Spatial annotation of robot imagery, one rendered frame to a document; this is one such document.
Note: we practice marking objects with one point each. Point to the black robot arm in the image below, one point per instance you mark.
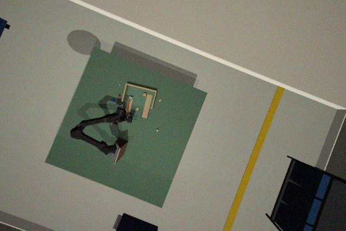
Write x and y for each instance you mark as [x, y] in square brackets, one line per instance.
[77, 131]

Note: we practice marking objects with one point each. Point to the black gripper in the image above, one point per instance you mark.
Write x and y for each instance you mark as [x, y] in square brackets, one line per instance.
[129, 119]

